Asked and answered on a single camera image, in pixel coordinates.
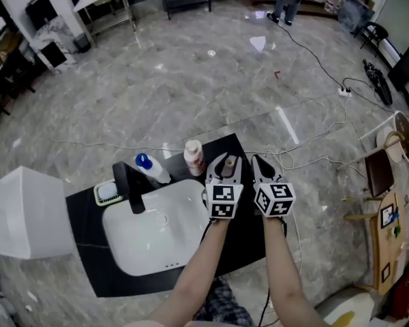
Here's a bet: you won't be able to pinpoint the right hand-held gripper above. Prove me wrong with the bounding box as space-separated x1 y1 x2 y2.
251 153 297 219

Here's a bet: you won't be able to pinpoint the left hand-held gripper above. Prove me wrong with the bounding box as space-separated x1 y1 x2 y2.
201 152 245 221

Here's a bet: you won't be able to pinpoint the small brown object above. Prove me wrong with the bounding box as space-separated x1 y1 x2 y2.
221 155 240 179

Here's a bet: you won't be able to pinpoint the person's left forearm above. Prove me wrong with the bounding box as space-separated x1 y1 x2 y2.
145 217 231 327

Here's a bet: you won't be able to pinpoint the person's right forearm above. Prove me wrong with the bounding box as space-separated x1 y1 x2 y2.
261 215 329 327

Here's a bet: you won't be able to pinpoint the white pink pump bottle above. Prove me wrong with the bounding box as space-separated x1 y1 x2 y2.
183 139 207 177

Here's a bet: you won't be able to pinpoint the clear bottle with blue cap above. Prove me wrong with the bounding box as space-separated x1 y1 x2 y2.
134 153 172 185

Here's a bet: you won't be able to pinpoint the white sink basin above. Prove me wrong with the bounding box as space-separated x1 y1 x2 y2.
102 178 211 277

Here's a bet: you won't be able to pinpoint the black faucet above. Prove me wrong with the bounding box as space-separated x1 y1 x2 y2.
112 161 147 215

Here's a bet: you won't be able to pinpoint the black sink countertop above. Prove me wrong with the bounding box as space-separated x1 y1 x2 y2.
65 133 271 298

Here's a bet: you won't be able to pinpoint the pale bar of soap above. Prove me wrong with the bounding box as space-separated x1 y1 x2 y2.
98 183 119 200

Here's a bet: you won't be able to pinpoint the pale green soap dish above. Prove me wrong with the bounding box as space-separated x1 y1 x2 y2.
93 179 124 206

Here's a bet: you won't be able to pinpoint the person's plaid trousers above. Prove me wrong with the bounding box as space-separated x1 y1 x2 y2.
193 275 256 327

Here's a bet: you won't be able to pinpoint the wooden panel with tags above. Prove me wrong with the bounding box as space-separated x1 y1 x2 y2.
369 191 409 296

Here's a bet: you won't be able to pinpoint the black gear on floor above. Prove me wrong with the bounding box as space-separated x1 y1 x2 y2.
362 58 394 106

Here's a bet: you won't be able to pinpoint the black armchair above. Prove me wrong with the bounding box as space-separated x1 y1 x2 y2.
356 21 390 59

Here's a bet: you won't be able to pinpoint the black tall appliance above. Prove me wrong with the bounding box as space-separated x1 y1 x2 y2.
387 42 409 92

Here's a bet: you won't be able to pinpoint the dark framed canvas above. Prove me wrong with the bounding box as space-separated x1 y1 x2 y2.
337 0 376 34

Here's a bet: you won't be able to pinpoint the black trash bin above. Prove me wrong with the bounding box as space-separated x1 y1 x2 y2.
72 32 93 55

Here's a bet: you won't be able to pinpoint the white bathtub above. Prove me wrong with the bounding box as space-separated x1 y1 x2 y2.
0 166 76 260

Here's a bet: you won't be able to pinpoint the marble pillar with black opening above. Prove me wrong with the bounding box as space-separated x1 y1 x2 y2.
0 0 86 77

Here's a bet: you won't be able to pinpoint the black cluttered table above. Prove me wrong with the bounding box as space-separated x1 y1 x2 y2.
0 15 39 140

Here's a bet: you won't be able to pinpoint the black floor cable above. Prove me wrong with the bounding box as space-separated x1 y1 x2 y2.
275 20 344 90

